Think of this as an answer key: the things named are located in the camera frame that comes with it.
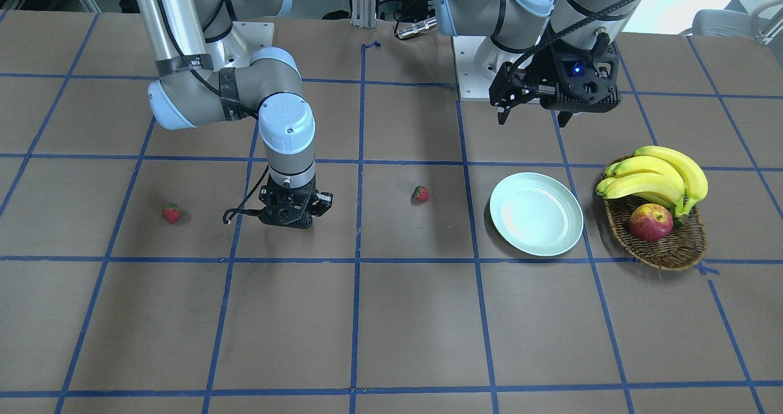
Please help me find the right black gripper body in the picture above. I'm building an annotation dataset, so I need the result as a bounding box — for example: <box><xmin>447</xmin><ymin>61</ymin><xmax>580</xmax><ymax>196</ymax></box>
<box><xmin>258</xmin><ymin>178</ymin><xmax>333</xmax><ymax>228</ymax></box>

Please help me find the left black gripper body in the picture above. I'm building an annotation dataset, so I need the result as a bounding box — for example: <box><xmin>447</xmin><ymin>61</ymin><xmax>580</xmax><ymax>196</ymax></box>
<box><xmin>489</xmin><ymin>41</ymin><xmax>621</xmax><ymax>113</ymax></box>

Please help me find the red strawberry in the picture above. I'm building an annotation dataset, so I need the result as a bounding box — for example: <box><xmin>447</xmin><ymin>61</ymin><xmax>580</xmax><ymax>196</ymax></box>
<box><xmin>410</xmin><ymin>185</ymin><xmax>430</xmax><ymax>204</ymax></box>
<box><xmin>161</xmin><ymin>203</ymin><xmax>180</xmax><ymax>225</ymax></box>

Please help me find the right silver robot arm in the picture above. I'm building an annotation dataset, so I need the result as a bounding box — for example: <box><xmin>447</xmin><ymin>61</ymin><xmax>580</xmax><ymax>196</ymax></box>
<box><xmin>136</xmin><ymin>0</ymin><xmax>333</xmax><ymax>228</ymax></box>

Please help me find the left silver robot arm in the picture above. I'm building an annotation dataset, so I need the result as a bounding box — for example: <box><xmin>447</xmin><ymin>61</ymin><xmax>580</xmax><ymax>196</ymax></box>
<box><xmin>434</xmin><ymin>0</ymin><xmax>640</xmax><ymax>127</ymax></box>

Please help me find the pale green plate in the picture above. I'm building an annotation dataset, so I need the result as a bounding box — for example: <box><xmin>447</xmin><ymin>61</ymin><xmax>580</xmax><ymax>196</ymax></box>
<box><xmin>489</xmin><ymin>172</ymin><xmax>584</xmax><ymax>256</ymax></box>

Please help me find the yellow banana bunch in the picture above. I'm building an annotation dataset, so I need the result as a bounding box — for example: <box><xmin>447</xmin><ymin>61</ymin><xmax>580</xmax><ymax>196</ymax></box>
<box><xmin>595</xmin><ymin>146</ymin><xmax>708</xmax><ymax>219</ymax></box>

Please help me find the silver metal connector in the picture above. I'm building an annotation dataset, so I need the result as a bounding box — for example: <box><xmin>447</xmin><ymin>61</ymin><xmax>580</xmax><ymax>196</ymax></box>
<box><xmin>394</xmin><ymin>17</ymin><xmax>438</xmax><ymax>40</ymax></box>

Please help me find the red yellow apple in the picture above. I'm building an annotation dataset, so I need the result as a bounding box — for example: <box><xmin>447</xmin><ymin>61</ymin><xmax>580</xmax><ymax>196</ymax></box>
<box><xmin>628</xmin><ymin>203</ymin><xmax>674</xmax><ymax>242</ymax></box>

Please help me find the brown wicker basket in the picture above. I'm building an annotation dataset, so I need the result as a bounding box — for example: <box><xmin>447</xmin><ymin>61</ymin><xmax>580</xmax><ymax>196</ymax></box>
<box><xmin>602</xmin><ymin>155</ymin><xmax>708</xmax><ymax>272</ymax></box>

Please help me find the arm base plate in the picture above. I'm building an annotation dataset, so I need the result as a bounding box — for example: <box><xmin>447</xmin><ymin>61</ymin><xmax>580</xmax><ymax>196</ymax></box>
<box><xmin>207</xmin><ymin>21</ymin><xmax>275</xmax><ymax>68</ymax></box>
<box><xmin>452</xmin><ymin>36</ymin><xmax>521</xmax><ymax>103</ymax></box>

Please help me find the aluminium frame post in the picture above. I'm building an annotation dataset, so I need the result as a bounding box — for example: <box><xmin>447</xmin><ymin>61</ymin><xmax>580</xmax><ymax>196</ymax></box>
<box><xmin>350</xmin><ymin>0</ymin><xmax>377</xmax><ymax>30</ymax></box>

